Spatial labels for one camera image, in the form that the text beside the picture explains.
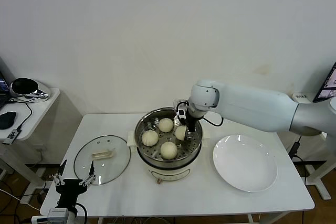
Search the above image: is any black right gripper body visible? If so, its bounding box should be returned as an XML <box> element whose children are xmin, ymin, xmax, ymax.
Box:
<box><xmin>184</xmin><ymin>108</ymin><xmax>202</xmax><ymax>132</ymax></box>

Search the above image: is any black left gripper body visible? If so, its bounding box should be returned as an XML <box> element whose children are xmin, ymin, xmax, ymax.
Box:
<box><xmin>55</xmin><ymin>178</ymin><xmax>85</xmax><ymax>209</ymax></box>

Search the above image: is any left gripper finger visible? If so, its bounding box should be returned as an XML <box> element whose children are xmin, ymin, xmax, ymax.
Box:
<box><xmin>78</xmin><ymin>161</ymin><xmax>97</xmax><ymax>187</ymax></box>
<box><xmin>51</xmin><ymin>159</ymin><xmax>68</xmax><ymax>187</ymax></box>

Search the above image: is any white steamed baozi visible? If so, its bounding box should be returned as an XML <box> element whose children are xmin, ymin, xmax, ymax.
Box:
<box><xmin>141</xmin><ymin>130</ymin><xmax>160</xmax><ymax>147</ymax></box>
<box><xmin>158</xmin><ymin>118</ymin><xmax>174</xmax><ymax>133</ymax></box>
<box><xmin>175</xmin><ymin>126</ymin><xmax>187</xmax><ymax>141</ymax></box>
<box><xmin>160</xmin><ymin>141</ymin><xmax>178</xmax><ymax>160</ymax></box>

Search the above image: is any round glass pot lid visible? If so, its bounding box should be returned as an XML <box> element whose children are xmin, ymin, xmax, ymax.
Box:
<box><xmin>73</xmin><ymin>135</ymin><xmax>132</xmax><ymax>186</ymax></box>

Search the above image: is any steel steamer pot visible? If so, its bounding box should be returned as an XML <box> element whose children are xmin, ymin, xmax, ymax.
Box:
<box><xmin>127</xmin><ymin>126</ymin><xmax>211</xmax><ymax>185</ymax></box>

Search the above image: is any perforated steel steamer basket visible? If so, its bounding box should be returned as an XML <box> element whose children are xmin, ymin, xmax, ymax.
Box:
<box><xmin>134</xmin><ymin>107</ymin><xmax>204</xmax><ymax>168</ymax></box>

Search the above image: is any white round plate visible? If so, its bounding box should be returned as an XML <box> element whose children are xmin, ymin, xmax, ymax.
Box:
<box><xmin>212</xmin><ymin>135</ymin><xmax>278</xmax><ymax>193</ymax></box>

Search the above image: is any grey usb hub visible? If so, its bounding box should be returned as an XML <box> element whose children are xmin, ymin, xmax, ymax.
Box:
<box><xmin>2</xmin><ymin>129</ymin><xmax>22</xmax><ymax>145</ymax></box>

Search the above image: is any white side table with mouse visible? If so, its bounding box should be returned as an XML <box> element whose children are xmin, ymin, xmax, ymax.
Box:
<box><xmin>0</xmin><ymin>88</ymin><xmax>82</xmax><ymax>204</ymax></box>

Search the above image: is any black computer mouse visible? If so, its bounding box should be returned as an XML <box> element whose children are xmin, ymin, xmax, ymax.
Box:
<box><xmin>0</xmin><ymin>111</ymin><xmax>17</xmax><ymax>130</ymax></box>

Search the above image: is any laptop beside chrome device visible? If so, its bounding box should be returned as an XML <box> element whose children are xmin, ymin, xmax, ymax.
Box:
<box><xmin>0</xmin><ymin>57</ymin><xmax>16</xmax><ymax>109</ymax></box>

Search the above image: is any grey laptop with lit screen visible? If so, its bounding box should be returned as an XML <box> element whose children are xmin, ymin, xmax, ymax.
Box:
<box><xmin>312</xmin><ymin>62</ymin><xmax>336</xmax><ymax>104</ymax></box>

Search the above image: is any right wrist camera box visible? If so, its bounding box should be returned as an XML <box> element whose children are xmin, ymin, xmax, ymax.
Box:
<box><xmin>173</xmin><ymin>99</ymin><xmax>190</xmax><ymax>124</ymax></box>

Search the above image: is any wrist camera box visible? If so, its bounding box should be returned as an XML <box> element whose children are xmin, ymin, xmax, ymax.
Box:
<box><xmin>47</xmin><ymin>207</ymin><xmax>69</xmax><ymax>222</ymax></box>
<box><xmin>173</xmin><ymin>99</ymin><xmax>190</xmax><ymax>124</ymax></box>

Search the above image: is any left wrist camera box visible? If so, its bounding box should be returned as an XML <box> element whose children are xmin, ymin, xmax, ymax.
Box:
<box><xmin>47</xmin><ymin>207</ymin><xmax>69</xmax><ymax>222</ymax></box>

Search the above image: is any thin black desk cable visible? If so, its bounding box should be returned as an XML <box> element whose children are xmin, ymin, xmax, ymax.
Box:
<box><xmin>7</xmin><ymin>98</ymin><xmax>34</xmax><ymax>132</ymax></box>

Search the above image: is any grey cable with black adapter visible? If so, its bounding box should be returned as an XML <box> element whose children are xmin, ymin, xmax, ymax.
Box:
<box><xmin>288</xmin><ymin>133</ymin><xmax>302</xmax><ymax>158</ymax></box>

